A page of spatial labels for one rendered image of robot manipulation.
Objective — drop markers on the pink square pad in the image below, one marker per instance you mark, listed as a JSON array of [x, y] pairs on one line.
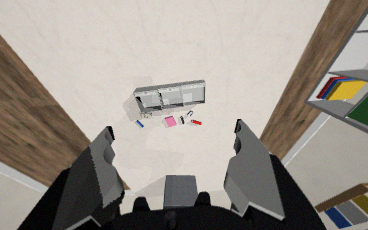
[[170, 121]]

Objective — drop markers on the white domino tile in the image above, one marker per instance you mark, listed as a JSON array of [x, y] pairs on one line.
[[145, 115]]

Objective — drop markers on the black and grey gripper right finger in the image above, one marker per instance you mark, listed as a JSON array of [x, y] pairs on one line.
[[262, 191]]

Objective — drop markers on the grey three-compartment bin rack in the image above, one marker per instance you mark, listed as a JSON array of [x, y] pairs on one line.
[[167, 96]]

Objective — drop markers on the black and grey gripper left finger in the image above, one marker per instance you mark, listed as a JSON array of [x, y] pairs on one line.
[[83, 197]]

